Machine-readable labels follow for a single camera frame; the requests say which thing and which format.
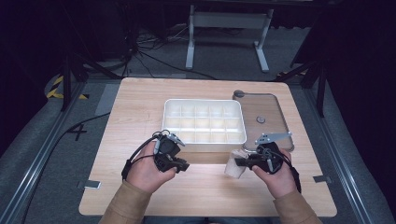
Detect transparent box lid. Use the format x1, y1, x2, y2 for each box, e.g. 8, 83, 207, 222
233, 90, 295, 153

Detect person's left hand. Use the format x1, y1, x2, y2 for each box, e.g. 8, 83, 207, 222
125, 141, 179, 194

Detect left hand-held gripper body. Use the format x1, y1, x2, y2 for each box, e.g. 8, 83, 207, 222
153, 133, 187, 173

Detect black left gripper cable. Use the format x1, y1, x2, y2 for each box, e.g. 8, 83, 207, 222
120, 130, 172, 183

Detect aluminium floor rail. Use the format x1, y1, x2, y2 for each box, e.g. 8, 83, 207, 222
302, 88, 376, 224
0, 79, 88, 224

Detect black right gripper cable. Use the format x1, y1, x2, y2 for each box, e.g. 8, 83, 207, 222
257, 145, 303, 194

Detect beige sock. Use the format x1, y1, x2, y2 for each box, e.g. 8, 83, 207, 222
224, 148, 250, 180

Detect grey tape strip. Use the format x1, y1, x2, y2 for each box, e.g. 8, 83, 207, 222
312, 175, 332, 184
77, 179, 103, 190

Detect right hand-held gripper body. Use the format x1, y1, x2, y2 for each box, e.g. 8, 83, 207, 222
254, 132, 293, 175

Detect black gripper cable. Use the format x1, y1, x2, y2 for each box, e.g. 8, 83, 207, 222
120, 130, 172, 183
257, 145, 303, 194

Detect yellow black hazard tape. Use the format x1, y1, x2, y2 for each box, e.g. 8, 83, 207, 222
46, 75, 91, 101

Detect person's right hand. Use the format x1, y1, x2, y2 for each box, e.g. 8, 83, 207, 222
251, 147, 299, 199

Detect black metal stand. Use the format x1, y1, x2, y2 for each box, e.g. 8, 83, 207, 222
276, 57, 329, 119
59, 46, 123, 112

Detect white compartment storage box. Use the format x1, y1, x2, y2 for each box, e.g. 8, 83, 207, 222
161, 98, 248, 153

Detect long black floor cable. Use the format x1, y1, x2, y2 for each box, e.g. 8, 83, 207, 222
20, 111, 112, 224

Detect grey metal table frame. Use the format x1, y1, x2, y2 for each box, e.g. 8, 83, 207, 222
185, 4, 275, 74

